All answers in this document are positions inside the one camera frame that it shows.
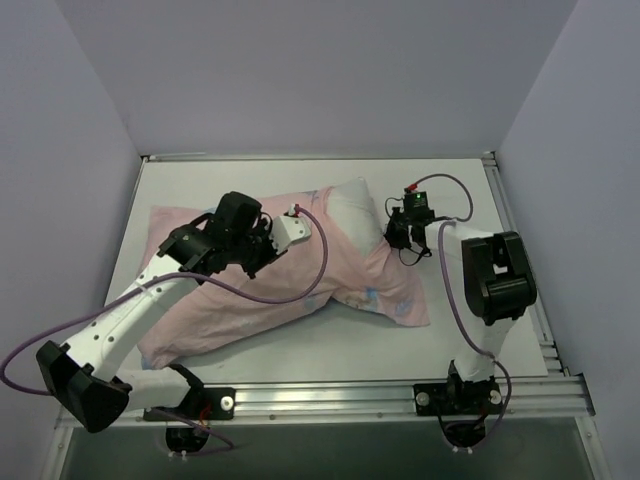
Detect blue pink printed pillowcase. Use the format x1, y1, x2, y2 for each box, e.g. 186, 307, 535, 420
138, 186, 430, 370

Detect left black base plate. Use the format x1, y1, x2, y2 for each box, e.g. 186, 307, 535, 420
143, 386, 236, 421

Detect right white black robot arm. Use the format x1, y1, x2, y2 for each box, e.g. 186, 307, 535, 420
384, 188, 537, 413

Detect aluminium front rail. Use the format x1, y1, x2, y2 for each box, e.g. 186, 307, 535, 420
54, 375, 596, 429

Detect aluminium right side rail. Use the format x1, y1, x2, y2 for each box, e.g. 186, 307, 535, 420
481, 151, 569, 377

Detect white pillow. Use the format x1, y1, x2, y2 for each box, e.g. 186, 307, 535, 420
327, 177, 382, 257

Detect aluminium rail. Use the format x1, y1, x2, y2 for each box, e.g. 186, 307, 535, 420
54, 375, 596, 429
481, 151, 569, 377
141, 151, 497, 166

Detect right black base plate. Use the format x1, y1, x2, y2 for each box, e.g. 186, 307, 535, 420
413, 381, 503, 416

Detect aluminium back rail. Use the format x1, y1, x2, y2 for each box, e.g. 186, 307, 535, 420
141, 151, 497, 166

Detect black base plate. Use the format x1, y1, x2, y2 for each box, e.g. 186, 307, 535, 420
143, 386, 236, 421
413, 381, 503, 416

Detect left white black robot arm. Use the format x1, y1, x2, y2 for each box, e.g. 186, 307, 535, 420
36, 192, 310, 433

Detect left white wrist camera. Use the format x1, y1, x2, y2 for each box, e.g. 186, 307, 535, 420
269, 204, 311, 254

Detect right thin black cable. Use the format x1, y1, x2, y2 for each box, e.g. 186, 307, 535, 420
383, 196, 433, 267

